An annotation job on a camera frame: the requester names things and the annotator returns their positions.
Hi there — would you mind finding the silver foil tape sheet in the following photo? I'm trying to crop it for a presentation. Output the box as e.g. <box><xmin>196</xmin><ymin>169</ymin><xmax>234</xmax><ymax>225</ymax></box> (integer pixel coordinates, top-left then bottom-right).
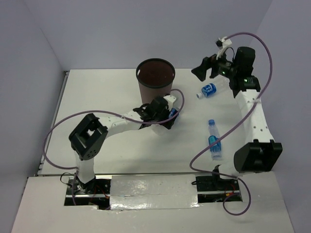
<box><xmin>109</xmin><ymin>174</ymin><xmax>199</xmax><ymax>210</ymax></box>

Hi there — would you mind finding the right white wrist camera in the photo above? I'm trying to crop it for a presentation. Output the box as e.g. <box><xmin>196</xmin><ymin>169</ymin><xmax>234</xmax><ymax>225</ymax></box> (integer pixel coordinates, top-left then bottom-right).
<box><xmin>216</xmin><ymin>37</ymin><xmax>232</xmax><ymax>59</ymax></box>

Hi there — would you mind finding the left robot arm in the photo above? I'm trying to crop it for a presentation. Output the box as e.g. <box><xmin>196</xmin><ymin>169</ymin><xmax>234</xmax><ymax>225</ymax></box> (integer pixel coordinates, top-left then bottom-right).
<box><xmin>69</xmin><ymin>95</ymin><xmax>177</xmax><ymax>194</ymax></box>

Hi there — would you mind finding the purple cable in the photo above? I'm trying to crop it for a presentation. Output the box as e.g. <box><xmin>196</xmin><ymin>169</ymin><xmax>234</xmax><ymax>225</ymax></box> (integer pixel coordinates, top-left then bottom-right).
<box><xmin>189</xmin><ymin>32</ymin><xmax>272</xmax><ymax>216</ymax></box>
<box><xmin>43</xmin><ymin>89</ymin><xmax>185</xmax><ymax>206</ymax></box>

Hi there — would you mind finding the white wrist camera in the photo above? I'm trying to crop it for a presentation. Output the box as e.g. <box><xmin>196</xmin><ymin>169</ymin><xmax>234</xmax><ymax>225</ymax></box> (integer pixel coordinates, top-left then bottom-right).
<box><xmin>216</xmin><ymin>37</ymin><xmax>232</xmax><ymax>59</ymax></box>
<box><xmin>163</xmin><ymin>95</ymin><xmax>178</xmax><ymax>109</ymax></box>

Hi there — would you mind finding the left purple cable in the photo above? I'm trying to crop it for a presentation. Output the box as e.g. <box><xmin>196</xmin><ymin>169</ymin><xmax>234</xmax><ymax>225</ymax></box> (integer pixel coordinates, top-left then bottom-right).
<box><xmin>43</xmin><ymin>89</ymin><xmax>185</xmax><ymax>206</ymax></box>

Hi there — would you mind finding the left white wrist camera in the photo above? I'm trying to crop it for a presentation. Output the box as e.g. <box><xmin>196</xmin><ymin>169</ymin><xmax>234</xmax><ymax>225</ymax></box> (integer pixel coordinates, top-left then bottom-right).
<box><xmin>163</xmin><ymin>95</ymin><xmax>178</xmax><ymax>109</ymax></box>

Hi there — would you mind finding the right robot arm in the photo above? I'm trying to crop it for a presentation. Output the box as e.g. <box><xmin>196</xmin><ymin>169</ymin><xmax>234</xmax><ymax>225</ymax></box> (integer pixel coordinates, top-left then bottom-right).
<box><xmin>191</xmin><ymin>47</ymin><xmax>283</xmax><ymax>191</ymax></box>

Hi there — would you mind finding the metal base rail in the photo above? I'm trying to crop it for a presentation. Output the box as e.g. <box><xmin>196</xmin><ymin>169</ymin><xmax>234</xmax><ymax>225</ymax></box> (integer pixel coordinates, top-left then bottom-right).
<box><xmin>64</xmin><ymin>174</ymin><xmax>242</xmax><ymax>211</ymax></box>

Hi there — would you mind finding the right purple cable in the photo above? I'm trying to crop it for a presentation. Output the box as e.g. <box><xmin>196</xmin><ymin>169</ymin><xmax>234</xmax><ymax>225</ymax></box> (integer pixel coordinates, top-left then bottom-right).
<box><xmin>189</xmin><ymin>32</ymin><xmax>272</xmax><ymax>216</ymax></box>

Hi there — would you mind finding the blue label bottle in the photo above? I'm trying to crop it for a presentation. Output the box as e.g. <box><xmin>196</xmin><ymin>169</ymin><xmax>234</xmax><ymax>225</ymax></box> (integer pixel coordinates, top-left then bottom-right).
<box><xmin>196</xmin><ymin>78</ymin><xmax>229</xmax><ymax>99</ymax></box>
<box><xmin>152</xmin><ymin>106</ymin><xmax>182</xmax><ymax>135</ymax></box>

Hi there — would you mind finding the brown plastic bin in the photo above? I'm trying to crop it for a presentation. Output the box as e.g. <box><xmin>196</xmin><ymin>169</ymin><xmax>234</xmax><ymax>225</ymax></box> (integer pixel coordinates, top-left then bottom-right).
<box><xmin>136</xmin><ymin>58</ymin><xmax>175</xmax><ymax>104</ymax></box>

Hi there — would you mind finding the blue cap bottle near right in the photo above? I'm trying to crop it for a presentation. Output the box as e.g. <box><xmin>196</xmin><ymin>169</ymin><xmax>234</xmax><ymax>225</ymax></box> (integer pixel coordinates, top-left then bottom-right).
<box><xmin>208</xmin><ymin>119</ymin><xmax>223</xmax><ymax>161</ymax></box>

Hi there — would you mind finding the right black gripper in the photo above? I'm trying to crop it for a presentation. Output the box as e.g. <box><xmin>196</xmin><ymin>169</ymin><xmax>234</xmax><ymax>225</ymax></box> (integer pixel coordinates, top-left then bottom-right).
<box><xmin>191</xmin><ymin>47</ymin><xmax>238</xmax><ymax>82</ymax></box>

